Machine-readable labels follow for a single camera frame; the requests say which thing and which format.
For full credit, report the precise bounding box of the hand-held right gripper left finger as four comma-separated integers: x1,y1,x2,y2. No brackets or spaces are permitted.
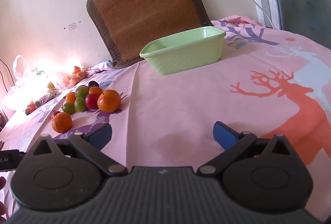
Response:
31,123,128,176

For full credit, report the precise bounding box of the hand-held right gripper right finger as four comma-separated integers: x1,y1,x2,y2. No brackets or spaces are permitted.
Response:
197,121,294,177

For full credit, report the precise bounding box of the large orange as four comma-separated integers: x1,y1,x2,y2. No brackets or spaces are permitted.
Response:
97,90,121,113

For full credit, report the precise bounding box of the green tomato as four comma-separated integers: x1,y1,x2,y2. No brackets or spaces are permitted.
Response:
63,102,76,114
76,86,89,98
74,97,88,112

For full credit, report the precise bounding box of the green plastic basket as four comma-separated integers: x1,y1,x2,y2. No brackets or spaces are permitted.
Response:
140,26,227,76

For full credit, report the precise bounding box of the person's left hand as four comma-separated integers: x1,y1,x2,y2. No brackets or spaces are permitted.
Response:
0,177,7,217

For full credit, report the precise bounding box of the small orange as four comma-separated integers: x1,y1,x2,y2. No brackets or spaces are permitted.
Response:
51,112,73,133

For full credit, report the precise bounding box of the pink printed bed sheet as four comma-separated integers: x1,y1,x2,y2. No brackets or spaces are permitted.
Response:
0,15,331,224

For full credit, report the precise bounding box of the orange toy at left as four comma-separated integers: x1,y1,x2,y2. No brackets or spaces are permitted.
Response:
68,66,88,85

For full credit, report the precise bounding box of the white plastic bag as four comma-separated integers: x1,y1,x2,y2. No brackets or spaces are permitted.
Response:
2,55,64,112

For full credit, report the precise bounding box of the brown woven seat cushion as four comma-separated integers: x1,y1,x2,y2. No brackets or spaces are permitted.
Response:
86,0,213,69

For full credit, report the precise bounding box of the black wall cable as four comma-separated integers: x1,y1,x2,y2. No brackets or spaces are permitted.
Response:
0,59,15,90

